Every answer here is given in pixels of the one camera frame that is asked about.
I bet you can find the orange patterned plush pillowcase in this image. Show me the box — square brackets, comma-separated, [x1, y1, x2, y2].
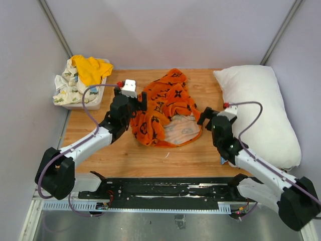
[130, 68, 202, 148]

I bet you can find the yellow cloth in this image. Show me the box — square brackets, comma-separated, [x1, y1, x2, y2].
[71, 55, 113, 86]

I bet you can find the aluminium frame post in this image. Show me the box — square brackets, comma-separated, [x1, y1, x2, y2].
[37, 0, 73, 67]
[260, 0, 305, 66]

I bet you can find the white printed cloth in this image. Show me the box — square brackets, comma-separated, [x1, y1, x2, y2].
[53, 59, 87, 106]

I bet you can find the white pillow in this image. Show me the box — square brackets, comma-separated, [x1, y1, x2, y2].
[213, 65, 301, 169]

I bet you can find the blue pillow care tag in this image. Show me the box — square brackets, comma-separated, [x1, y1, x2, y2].
[220, 157, 228, 165]

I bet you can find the white plastic basket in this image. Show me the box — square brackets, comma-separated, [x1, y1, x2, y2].
[52, 58, 110, 110]

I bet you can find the right aluminium frame post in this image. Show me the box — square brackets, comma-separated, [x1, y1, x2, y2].
[260, 0, 305, 66]

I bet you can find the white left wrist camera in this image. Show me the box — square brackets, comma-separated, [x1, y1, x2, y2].
[121, 79, 137, 98]

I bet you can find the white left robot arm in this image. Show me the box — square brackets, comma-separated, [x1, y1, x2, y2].
[35, 92, 147, 200]

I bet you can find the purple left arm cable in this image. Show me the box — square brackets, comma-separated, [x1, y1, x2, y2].
[37, 84, 122, 218]

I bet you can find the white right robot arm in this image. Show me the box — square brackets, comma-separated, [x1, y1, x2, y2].
[197, 103, 320, 231]

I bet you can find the grey slotted cable duct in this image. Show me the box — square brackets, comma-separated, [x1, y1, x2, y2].
[41, 199, 232, 214]

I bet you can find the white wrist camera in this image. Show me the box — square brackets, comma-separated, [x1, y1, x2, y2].
[121, 79, 137, 98]
[217, 105, 238, 121]

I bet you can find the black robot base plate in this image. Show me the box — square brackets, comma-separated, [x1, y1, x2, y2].
[78, 177, 247, 211]

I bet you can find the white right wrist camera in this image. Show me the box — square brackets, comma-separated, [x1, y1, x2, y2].
[217, 105, 238, 121]

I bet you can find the left aluminium frame post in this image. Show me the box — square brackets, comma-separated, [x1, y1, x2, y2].
[37, 0, 73, 67]

